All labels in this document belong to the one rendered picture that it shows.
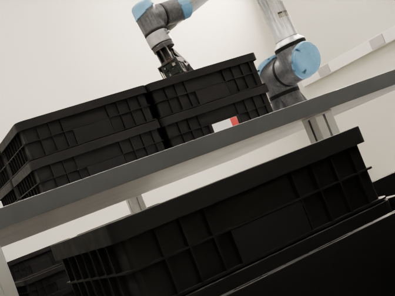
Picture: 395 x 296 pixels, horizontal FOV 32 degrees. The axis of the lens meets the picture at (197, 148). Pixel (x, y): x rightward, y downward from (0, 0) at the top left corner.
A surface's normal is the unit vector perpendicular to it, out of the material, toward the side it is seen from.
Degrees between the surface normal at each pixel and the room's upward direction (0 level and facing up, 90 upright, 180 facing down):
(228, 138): 90
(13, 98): 90
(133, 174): 90
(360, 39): 90
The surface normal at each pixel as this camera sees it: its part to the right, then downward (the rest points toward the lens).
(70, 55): 0.42, -0.22
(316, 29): -0.83, 0.30
